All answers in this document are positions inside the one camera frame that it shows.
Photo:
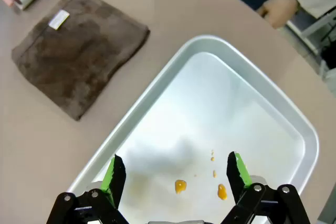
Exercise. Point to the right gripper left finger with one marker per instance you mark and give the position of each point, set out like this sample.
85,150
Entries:
116,179

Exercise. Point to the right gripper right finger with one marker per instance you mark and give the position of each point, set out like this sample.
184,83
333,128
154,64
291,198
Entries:
236,176

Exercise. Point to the brown towel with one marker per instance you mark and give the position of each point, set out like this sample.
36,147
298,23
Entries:
76,58

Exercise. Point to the person's left hand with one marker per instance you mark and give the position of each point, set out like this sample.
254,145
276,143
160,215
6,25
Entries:
279,9

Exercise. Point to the tiny orange sauce drops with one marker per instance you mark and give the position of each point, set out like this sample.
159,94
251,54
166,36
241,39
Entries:
214,173

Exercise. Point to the large orange sauce blob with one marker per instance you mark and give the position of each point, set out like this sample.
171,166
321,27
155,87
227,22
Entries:
180,186

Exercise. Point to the silver metal tray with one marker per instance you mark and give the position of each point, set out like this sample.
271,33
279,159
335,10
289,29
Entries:
204,108

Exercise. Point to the white table with metal legs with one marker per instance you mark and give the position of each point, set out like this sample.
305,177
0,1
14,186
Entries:
312,28

